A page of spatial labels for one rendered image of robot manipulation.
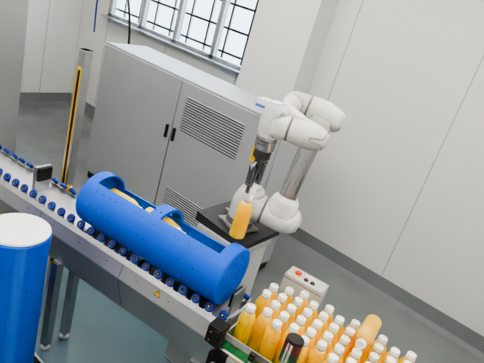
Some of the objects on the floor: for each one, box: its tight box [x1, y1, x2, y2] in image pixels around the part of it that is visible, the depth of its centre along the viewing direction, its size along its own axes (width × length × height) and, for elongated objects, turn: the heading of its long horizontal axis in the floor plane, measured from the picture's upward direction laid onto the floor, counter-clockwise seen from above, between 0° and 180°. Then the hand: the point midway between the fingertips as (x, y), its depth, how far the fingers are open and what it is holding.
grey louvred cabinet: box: [86, 42, 299, 271], centre depth 445 cm, size 54×215×145 cm, turn 19°
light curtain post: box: [45, 48, 94, 287], centre depth 305 cm, size 6×6×170 cm
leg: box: [40, 260, 63, 351], centre depth 274 cm, size 6×6×63 cm
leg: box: [59, 271, 79, 339], centre depth 286 cm, size 6×6×63 cm
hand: (250, 191), depth 206 cm, fingers closed on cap, 4 cm apart
